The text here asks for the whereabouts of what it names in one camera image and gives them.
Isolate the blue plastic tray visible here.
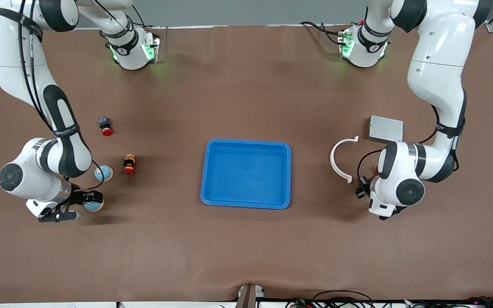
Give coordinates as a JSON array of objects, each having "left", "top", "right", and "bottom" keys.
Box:
[{"left": 200, "top": 138, "right": 292, "bottom": 210}]

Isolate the white half-round pipe clamp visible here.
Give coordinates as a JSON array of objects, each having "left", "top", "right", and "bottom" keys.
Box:
[{"left": 330, "top": 136, "right": 359, "bottom": 184}]

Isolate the red yellow push button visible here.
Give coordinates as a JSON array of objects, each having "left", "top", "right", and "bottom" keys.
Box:
[{"left": 123, "top": 154, "right": 137, "bottom": 176}]

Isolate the silver metal power supply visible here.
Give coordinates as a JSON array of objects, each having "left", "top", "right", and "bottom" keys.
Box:
[{"left": 368, "top": 115, "right": 404, "bottom": 144}]

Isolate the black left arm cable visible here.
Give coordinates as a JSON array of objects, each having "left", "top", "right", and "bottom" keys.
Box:
[{"left": 356, "top": 105, "right": 465, "bottom": 191}]

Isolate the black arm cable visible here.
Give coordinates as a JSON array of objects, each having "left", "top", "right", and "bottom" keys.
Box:
[
  {"left": 18, "top": 0, "right": 105, "bottom": 192},
  {"left": 356, "top": 105, "right": 465, "bottom": 191}
]

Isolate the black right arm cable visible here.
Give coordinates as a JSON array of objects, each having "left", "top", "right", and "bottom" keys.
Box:
[{"left": 18, "top": 0, "right": 105, "bottom": 192}]

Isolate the black cable bundle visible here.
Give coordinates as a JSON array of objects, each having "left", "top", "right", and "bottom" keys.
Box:
[{"left": 285, "top": 290, "right": 493, "bottom": 308}]

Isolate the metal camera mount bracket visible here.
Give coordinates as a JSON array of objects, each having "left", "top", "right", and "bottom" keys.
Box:
[{"left": 235, "top": 284, "right": 266, "bottom": 308}]

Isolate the black base power cable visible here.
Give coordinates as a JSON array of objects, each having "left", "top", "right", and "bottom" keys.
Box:
[{"left": 300, "top": 21, "right": 345, "bottom": 45}]

